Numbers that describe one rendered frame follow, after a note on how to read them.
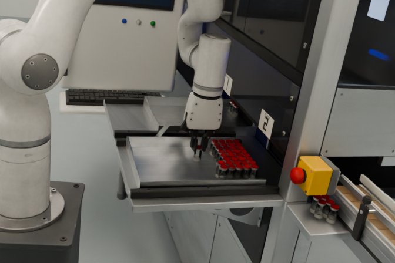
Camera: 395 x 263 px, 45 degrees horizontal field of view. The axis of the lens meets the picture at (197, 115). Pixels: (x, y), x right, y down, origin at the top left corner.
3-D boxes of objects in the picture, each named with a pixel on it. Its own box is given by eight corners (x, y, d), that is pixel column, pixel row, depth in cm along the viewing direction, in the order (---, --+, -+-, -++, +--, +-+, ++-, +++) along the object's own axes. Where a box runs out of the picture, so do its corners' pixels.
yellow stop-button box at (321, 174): (318, 180, 121) (325, 155, 119) (332, 195, 115) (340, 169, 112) (291, 181, 119) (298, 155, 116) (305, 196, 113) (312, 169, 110)
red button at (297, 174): (300, 178, 117) (304, 164, 116) (308, 186, 114) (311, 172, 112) (286, 178, 116) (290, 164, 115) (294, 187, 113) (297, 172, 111)
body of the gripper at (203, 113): (220, 86, 136) (214, 122, 140) (186, 84, 133) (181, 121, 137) (228, 95, 129) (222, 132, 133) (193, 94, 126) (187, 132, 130)
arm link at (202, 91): (220, 78, 135) (218, 88, 136) (190, 77, 133) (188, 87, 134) (229, 88, 128) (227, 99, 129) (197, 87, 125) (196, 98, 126)
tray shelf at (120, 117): (224, 107, 190) (225, 102, 189) (308, 205, 128) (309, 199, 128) (103, 103, 175) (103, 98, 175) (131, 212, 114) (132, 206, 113)
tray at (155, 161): (232, 147, 151) (234, 137, 150) (263, 191, 128) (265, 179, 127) (125, 147, 141) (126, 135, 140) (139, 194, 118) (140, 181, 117)
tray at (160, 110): (229, 107, 185) (231, 98, 183) (254, 136, 162) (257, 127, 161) (143, 104, 174) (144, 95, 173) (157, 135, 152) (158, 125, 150)
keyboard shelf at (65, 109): (160, 93, 218) (161, 88, 217) (174, 118, 193) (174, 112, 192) (58, 90, 205) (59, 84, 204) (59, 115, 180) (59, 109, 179)
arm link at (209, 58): (185, 78, 131) (206, 89, 125) (191, 31, 126) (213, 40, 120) (209, 76, 136) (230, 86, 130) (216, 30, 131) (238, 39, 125)
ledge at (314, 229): (331, 208, 128) (332, 202, 128) (358, 238, 117) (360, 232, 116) (285, 210, 124) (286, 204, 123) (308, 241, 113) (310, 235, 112)
